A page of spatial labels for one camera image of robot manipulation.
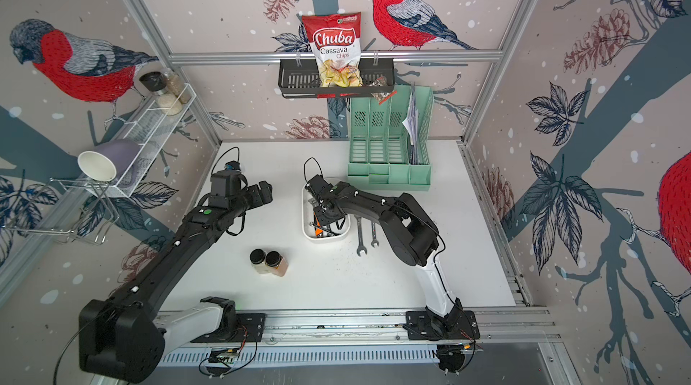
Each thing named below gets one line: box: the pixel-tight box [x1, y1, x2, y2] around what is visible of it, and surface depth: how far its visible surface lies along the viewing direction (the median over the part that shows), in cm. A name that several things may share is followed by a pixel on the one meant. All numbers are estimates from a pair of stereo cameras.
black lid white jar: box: [138, 71, 183, 117], surface depth 83 cm
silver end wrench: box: [354, 214, 368, 257], surface depth 92 cm
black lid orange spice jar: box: [265, 250, 288, 278], surface depth 79 cm
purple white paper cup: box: [77, 139, 141, 183], surface depth 63 cm
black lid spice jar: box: [249, 248, 271, 275], surface depth 79 cm
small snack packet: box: [368, 76, 398, 106], surface depth 92 cm
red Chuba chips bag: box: [301, 12, 364, 89], surface depth 84 cm
